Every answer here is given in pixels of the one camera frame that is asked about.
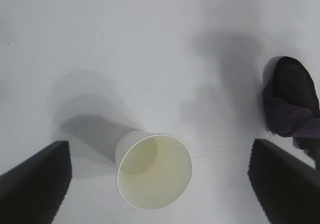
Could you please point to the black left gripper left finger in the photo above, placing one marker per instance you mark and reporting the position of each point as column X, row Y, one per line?
column 32, row 184

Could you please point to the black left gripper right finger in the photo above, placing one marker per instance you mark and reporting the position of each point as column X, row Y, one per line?
column 287, row 184

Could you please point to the purple and black cloth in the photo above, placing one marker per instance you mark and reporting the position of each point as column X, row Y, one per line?
column 287, row 119

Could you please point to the white paper cup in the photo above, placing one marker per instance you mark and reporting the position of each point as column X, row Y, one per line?
column 155, row 174

